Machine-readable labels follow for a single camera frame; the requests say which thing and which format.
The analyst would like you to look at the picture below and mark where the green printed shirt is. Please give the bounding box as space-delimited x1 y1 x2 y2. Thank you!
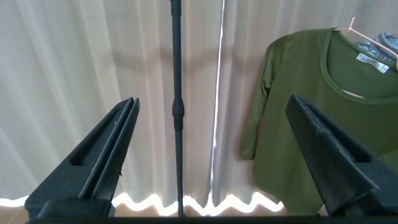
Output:
239 27 398 216

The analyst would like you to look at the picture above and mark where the beige curtain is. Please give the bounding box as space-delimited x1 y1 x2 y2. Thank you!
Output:
0 0 398 208

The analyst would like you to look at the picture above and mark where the pink clothes hanger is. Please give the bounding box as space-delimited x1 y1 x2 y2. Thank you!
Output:
334 0 398 99

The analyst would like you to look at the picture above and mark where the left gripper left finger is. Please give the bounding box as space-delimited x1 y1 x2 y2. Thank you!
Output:
24 96 141 218

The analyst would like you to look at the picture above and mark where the black clothes rack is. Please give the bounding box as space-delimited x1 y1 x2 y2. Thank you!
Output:
169 0 186 218

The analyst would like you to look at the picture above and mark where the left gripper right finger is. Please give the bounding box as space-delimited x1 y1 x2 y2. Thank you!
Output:
285 93 398 217

